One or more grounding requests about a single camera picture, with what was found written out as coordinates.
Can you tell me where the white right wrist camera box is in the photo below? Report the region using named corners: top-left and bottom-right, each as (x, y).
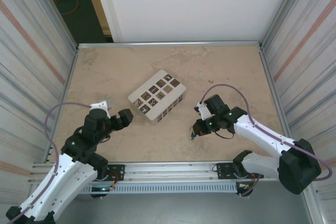
top-left (194, 102), bottom-right (211, 119)

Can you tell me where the aluminium table side rail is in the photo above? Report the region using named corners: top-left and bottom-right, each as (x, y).
top-left (258, 47), bottom-right (292, 141)
top-left (46, 47), bottom-right (79, 163)

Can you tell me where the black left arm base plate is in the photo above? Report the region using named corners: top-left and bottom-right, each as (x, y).
top-left (106, 164), bottom-right (125, 182)

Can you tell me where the orange floor cable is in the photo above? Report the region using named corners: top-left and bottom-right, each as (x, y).
top-left (61, 0), bottom-right (81, 15)

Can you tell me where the aluminium table end rail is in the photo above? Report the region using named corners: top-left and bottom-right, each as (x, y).
top-left (77, 40), bottom-right (263, 49)

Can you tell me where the grey metal panel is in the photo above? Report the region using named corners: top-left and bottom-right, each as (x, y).
top-left (52, 194), bottom-right (316, 224)

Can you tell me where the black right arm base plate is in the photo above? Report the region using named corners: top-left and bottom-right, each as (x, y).
top-left (215, 163), bottom-right (265, 180)

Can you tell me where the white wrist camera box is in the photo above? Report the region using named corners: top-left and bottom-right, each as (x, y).
top-left (194, 102), bottom-right (211, 119)
top-left (90, 100), bottom-right (112, 112)

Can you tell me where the white slotted cable duct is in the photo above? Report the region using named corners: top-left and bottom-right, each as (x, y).
top-left (78, 183), bottom-right (238, 195)

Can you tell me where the white box with picture tiles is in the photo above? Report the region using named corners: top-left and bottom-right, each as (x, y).
top-left (128, 69), bottom-right (188, 127)

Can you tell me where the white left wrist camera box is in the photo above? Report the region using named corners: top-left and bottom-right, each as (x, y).
top-left (90, 100), bottom-right (112, 112)

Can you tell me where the aluminium frame post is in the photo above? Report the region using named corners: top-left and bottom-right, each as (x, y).
top-left (258, 0), bottom-right (308, 49)
top-left (35, 0), bottom-right (79, 53)

